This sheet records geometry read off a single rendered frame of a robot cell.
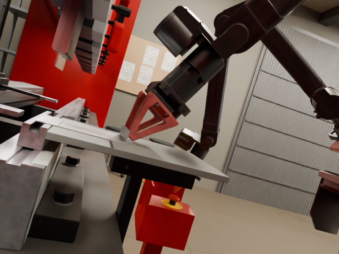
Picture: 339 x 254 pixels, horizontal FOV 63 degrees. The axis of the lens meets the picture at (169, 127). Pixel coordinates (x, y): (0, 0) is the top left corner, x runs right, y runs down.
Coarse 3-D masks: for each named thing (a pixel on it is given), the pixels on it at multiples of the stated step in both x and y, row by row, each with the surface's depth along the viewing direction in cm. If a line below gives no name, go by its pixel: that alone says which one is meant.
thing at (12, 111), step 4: (0, 104) 40; (0, 108) 38; (4, 108) 38; (8, 108) 38; (12, 108) 40; (16, 108) 41; (0, 112) 38; (4, 112) 38; (8, 112) 38; (12, 112) 38; (16, 112) 38; (20, 112) 39; (16, 116) 38
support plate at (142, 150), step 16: (96, 128) 50; (80, 144) 35; (96, 144) 35; (128, 144) 43; (144, 144) 49; (160, 144) 56; (144, 160) 37; (160, 160) 38; (176, 160) 42; (192, 160) 47; (208, 176) 40; (224, 176) 41
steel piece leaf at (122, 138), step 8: (64, 120) 46; (64, 128) 39; (72, 128) 40; (80, 128) 43; (88, 128) 46; (96, 136) 40; (104, 136) 42; (112, 136) 45; (120, 136) 48; (128, 136) 42
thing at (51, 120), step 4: (44, 116) 43; (48, 116) 45; (52, 116) 46; (36, 120) 38; (40, 120) 38; (44, 120) 39; (48, 120) 41; (52, 120) 42; (56, 120) 43; (60, 120) 44; (52, 124) 39; (56, 124) 39
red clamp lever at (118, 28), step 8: (112, 8) 56; (120, 8) 56; (120, 16) 57; (128, 16) 57; (120, 24) 57; (112, 32) 57; (120, 32) 57; (112, 40) 57; (120, 40) 57; (112, 48) 57
